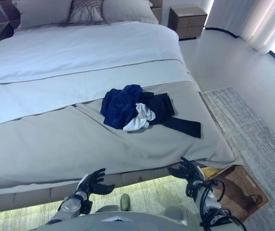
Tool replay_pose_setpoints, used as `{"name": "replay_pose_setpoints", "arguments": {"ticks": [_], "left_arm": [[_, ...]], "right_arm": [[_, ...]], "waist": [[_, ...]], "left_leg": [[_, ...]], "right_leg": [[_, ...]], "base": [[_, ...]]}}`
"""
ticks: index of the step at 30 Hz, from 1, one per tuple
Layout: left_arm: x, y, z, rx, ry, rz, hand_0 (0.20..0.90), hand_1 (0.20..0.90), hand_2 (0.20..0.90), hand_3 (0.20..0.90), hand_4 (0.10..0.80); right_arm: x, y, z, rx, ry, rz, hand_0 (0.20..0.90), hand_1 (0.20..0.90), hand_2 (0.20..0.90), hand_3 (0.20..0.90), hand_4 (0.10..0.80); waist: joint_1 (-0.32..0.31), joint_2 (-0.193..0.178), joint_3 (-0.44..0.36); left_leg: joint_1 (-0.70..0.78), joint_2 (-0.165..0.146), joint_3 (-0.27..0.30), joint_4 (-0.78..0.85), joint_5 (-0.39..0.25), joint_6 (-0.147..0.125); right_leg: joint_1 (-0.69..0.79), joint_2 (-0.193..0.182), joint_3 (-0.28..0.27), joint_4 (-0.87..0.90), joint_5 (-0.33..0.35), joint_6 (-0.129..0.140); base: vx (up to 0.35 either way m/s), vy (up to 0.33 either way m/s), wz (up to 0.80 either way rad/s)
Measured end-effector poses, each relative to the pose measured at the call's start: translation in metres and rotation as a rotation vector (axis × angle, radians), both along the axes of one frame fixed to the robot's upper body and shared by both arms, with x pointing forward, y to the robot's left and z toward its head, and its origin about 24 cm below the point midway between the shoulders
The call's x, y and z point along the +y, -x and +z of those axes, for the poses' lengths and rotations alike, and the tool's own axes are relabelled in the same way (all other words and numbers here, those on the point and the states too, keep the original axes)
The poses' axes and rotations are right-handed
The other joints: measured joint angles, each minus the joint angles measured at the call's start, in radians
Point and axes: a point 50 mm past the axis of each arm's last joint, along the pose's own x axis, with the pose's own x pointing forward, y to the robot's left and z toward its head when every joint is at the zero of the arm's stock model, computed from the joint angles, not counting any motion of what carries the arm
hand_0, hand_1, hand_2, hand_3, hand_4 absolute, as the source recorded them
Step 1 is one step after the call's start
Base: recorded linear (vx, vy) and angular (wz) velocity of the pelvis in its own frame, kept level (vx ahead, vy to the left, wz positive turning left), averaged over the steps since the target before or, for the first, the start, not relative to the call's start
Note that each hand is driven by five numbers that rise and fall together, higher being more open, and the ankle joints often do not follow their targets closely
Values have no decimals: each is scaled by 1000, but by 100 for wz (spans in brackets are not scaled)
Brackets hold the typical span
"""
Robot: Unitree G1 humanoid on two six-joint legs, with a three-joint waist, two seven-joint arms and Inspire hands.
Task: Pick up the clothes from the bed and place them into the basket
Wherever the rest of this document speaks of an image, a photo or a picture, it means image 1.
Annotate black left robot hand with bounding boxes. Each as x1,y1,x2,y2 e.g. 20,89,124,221
76,168,115,197

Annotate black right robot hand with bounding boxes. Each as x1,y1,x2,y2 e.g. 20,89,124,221
168,157,205,187

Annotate beige bed runner blanket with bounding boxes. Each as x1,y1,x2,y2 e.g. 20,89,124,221
0,80,237,182

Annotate woven wicker basket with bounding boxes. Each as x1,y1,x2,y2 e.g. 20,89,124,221
203,164,270,222

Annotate large bed with white duvet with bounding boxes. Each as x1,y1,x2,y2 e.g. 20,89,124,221
0,0,243,214

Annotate grey robot foot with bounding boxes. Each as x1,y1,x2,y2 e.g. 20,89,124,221
120,193,131,210

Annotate grey robot torso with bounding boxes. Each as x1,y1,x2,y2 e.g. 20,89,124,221
42,205,202,231

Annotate black trousers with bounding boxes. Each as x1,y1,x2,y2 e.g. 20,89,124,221
139,91,202,139

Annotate white garment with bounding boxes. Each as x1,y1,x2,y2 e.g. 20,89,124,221
123,103,156,132

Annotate grey striped rug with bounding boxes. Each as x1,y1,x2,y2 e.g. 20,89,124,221
200,85,275,231

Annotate navy blue garment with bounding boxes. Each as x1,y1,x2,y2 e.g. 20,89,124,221
100,84,144,129

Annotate wooden nightstand with drawers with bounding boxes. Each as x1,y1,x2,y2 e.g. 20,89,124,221
168,6,208,40

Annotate white sheer curtain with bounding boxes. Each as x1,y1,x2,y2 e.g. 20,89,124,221
206,0,275,55

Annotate patterned grey cushion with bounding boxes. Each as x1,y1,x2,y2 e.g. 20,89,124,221
64,0,106,25

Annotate plain white pillow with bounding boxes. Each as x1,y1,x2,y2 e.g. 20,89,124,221
101,0,159,25
14,0,74,30

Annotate black cable on floor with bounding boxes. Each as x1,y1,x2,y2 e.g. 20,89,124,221
204,26,275,84

